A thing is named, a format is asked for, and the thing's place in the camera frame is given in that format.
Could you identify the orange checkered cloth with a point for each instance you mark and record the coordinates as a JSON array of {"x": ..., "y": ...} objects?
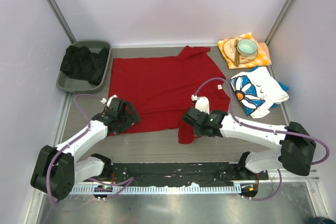
[{"x": 262, "y": 59}]

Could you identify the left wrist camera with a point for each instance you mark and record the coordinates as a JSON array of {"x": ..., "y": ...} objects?
[{"x": 108, "y": 101}]

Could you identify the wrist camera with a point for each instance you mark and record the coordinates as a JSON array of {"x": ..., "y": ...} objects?
[
  {"x": 108, "y": 101},
  {"x": 201, "y": 103}
]

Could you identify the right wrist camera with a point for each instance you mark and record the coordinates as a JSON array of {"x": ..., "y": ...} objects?
[{"x": 201, "y": 103}]

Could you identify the red t-shirt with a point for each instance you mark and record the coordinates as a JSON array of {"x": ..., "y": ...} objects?
[{"x": 160, "y": 88}]

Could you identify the beige plate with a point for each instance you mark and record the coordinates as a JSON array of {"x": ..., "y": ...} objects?
[{"x": 229, "y": 51}]

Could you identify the black t-shirt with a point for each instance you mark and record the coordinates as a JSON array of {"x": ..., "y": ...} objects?
[{"x": 81, "y": 64}]

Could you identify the light green bowl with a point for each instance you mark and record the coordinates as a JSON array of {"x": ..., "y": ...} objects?
[{"x": 247, "y": 47}]

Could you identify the white slotted cable duct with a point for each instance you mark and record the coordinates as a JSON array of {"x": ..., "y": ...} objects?
[{"x": 95, "y": 189}]

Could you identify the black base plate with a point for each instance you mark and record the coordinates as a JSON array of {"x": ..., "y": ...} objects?
[{"x": 180, "y": 174}]

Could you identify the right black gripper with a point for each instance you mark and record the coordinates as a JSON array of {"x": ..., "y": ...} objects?
[{"x": 196, "y": 130}]

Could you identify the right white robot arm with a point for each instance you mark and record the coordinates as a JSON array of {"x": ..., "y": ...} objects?
[{"x": 289, "y": 147}]

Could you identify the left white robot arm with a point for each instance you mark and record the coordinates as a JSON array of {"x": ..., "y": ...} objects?
[{"x": 58, "y": 169}]

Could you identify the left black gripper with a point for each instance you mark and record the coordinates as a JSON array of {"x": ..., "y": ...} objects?
[{"x": 132, "y": 118}]

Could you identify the white daisy print t-shirt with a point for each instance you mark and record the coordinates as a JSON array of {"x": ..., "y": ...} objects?
[{"x": 246, "y": 94}]

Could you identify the wooden chopsticks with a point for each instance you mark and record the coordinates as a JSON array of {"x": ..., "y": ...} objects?
[{"x": 236, "y": 61}]

